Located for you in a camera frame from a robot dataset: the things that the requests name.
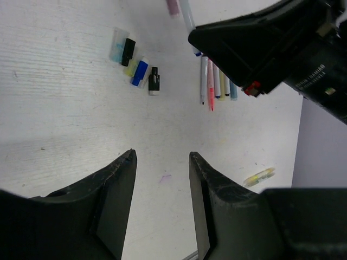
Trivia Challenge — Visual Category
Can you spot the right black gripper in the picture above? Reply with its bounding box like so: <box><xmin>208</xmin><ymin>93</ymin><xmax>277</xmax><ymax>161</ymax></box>
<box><xmin>188</xmin><ymin>1</ymin><xmax>346</xmax><ymax>124</ymax></box>

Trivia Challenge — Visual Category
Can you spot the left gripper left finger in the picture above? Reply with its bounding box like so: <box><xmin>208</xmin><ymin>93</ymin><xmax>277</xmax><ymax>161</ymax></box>
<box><xmin>32</xmin><ymin>149</ymin><xmax>137</xmax><ymax>259</ymax></box>

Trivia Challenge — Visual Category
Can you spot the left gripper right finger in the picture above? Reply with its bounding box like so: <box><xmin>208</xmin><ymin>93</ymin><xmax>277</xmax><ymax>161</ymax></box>
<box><xmin>189</xmin><ymin>152</ymin><xmax>262</xmax><ymax>259</ymax></box>

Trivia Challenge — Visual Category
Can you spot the black cap whiteboard marker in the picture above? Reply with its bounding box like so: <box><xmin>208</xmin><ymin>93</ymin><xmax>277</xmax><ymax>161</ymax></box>
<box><xmin>224</xmin><ymin>77</ymin><xmax>230</xmax><ymax>96</ymax></box>

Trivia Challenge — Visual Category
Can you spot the yellow highlighter pen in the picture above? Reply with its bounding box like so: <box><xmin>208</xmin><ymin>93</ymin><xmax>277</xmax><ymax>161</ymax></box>
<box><xmin>219</xmin><ymin>70</ymin><xmax>226</xmax><ymax>101</ymax></box>

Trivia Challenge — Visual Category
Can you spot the blue pen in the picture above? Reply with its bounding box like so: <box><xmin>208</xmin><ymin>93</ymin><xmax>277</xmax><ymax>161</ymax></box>
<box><xmin>229</xmin><ymin>81</ymin><xmax>238</xmax><ymax>101</ymax></box>

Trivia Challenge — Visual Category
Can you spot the white marker blue cap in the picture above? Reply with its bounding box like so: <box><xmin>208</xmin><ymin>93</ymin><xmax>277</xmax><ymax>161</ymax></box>
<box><xmin>213</xmin><ymin>64</ymin><xmax>221</xmax><ymax>99</ymax></box>

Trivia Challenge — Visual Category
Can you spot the pink highlighter pen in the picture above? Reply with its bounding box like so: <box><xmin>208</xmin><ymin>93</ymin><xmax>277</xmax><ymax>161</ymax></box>
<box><xmin>207</xmin><ymin>59</ymin><xmax>215</xmax><ymax>112</ymax></box>

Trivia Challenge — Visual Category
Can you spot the white marker black cap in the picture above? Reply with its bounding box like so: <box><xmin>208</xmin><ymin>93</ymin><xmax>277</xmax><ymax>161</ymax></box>
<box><xmin>200</xmin><ymin>55</ymin><xmax>208</xmax><ymax>105</ymax></box>

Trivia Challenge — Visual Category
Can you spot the yellow highlighter cap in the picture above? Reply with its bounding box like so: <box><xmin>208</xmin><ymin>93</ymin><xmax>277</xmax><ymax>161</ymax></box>
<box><xmin>124</xmin><ymin>58</ymin><xmax>138</xmax><ymax>77</ymax></box>

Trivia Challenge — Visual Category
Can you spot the clear blue pen cap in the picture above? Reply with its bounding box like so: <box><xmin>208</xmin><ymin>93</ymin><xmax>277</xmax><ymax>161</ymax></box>
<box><xmin>110</xmin><ymin>28</ymin><xmax>130</xmax><ymax>63</ymax></box>

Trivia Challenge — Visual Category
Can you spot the yellow highlighter near front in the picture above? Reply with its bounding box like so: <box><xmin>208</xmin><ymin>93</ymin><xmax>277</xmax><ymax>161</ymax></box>
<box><xmin>243</xmin><ymin>167</ymin><xmax>275</xmax><ymax>188</ymax></box>

